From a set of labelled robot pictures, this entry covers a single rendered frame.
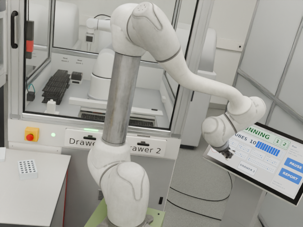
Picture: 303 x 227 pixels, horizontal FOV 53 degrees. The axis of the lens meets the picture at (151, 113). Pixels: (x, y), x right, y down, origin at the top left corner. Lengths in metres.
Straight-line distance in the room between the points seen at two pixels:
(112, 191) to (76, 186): 0.92
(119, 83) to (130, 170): 0.33
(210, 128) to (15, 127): 1.15
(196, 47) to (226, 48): 3.47
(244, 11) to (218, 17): 0.41
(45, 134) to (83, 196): 0.49
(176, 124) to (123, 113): 0.69
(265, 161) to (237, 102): 0.49
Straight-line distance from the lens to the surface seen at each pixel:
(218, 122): 1.29
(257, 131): 1.74
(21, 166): 1.77
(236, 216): 1.92
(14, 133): 1.96
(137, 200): 1.16
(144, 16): 0.97
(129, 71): 1.16
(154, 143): 1.87
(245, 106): 1.31
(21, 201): 1.60
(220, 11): 5.10
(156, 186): 2.07
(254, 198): 1.82
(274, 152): 1.69
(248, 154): 1.70
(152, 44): 1.00
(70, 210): 2.20
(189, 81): 1.12
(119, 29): 1.11
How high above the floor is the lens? 1.77
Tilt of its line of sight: 22 degrees down
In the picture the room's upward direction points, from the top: 11 degrees clockwise
